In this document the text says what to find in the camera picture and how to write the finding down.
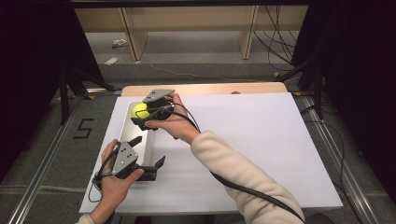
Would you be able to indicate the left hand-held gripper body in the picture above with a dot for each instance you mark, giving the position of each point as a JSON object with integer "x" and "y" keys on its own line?
{"x": 124, "y": 158}

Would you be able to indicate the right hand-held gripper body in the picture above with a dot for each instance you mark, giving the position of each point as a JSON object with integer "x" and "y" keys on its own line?
{"x": 157, "y": 95}

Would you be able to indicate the white plastic bin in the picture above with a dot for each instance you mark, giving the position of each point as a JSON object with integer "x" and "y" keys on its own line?
{"x": 148, "y": 146}

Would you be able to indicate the yellow tennis ball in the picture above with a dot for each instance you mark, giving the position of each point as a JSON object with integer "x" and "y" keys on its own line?
{"x": 139, "y": 110}

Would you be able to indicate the person's left hand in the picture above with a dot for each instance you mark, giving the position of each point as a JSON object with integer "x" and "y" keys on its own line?
{"x": 112, "y": 188}

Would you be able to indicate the person's right hand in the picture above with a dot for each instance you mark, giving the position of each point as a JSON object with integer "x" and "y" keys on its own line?
{"x": 179, "y": 124}

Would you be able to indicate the white paper scrap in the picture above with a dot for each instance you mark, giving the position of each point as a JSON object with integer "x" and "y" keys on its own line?
{"x": 111, "y": 61}

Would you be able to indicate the light wooden bench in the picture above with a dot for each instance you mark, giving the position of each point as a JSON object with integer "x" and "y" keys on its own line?
{"x": 135, "y": 40}

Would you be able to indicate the small grey floor device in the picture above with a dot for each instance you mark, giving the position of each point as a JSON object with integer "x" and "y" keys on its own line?
{"x": 120, "y": 43}

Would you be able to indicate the black metal stand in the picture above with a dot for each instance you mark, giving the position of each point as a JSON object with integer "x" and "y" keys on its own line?
{"x": 317, "y": 93}
{"x": 64, "y": 99}

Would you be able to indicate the white board sheet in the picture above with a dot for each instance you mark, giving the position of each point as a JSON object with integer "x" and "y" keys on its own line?
{"x": 249, "y": 124}

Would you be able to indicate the dark curtain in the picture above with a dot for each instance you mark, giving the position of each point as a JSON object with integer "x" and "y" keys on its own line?
{"x": 364, "y": 77}
{"x": 28, "y": 77}

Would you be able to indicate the black metal frame bar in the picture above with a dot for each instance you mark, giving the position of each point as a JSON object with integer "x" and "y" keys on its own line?
{"x": 186, "y": 2}

